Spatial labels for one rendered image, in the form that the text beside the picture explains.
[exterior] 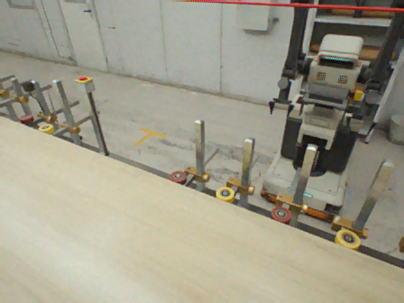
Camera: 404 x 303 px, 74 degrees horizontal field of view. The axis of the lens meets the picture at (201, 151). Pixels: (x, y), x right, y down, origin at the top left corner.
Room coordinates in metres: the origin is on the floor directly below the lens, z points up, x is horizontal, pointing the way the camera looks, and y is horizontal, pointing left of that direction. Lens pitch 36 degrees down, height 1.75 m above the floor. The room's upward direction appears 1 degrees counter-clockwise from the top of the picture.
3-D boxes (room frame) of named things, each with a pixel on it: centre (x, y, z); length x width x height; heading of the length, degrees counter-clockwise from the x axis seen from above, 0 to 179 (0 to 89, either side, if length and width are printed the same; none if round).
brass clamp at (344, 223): (0.72, -0.62, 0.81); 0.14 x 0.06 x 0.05; 60
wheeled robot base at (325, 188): (1.79, -0.93, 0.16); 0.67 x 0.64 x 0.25; 150
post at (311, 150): (0.84, -0.43, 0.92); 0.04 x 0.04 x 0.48; 60
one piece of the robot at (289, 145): (1.87, -0.97, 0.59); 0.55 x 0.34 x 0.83; 60
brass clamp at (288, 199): (0.85, -0.41, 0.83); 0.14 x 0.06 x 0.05; 60
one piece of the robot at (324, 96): (1.54, -0.78, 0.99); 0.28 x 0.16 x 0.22; 60
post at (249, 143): (0.96, -0.21, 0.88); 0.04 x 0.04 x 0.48; 60
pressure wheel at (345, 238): (0.60, -0.53, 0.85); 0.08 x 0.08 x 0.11
